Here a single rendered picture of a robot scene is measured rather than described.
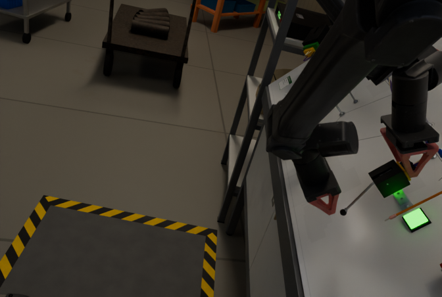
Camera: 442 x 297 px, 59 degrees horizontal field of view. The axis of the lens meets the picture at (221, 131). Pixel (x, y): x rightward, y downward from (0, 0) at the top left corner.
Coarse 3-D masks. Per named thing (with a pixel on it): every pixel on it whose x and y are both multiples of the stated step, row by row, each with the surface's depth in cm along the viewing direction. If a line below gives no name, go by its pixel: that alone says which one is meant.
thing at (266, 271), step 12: (276, 228) 117; (264, 240) 128; (276, 240) 115; (264, 252) 124; (276, 252) 112; (252, 264) 137; (264, 264) 121; (276, 264) 110; (252, 276) 133; (264, 276) 118; (276, 276) 107; (252, 288) 130; (264, 288) 116; (276, 288) 105
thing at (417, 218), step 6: (414, 210) 75; (420, 210) 74; (408, 216) 75; (414, 216) 74; (420, 216) 73; (426, 216) 73; (408, 222) 74; (414, 222) 73; (420, 222) 72; (426, 222) 72; (408, 228) 74; (414, 228) 73; (420, 228) 73
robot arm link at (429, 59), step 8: (432, 48) 71; (424, 56) 69; (432, 56) 69; (440, 56) 69; (440, 64) 68; (440, 72) 67; (376, 80) 71; (384, 80) 72; (440, 80) 68; (432, 88) 69
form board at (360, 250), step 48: (384, 96) 110; (432, 96) 97; (384, 144) 95; (288, 192) 104; (432, 192) 77; (336, 240) 83; (384, 240) 75; (432, 240) 69; (336, 288) 74; (384, 288) 68; (432, 288) 63
